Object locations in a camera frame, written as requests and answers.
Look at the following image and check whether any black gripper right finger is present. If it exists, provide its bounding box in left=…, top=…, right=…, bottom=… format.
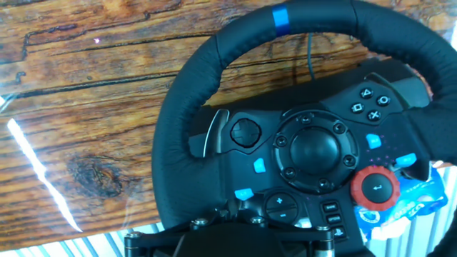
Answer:
left=246, top=216, right=336, bottom=257

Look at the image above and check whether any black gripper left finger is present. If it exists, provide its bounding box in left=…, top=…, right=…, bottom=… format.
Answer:
left=124, top=210, right=229, bottom=257

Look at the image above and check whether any black steering wheel blue stripe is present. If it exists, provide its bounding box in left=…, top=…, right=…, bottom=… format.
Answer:
left=151, top=0, right=457, bottom=257

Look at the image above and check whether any blue tissue pack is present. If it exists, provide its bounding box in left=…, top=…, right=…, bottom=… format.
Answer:
left=353, top=166, right=449, bottom=243

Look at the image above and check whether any wood pattern table mat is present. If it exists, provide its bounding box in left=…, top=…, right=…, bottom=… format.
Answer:
left=0, top=0, right=454, bottom=251

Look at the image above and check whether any thin black wheel cable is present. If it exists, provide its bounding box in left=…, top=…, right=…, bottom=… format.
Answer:
left=306, top=32, right=317, bottom=81

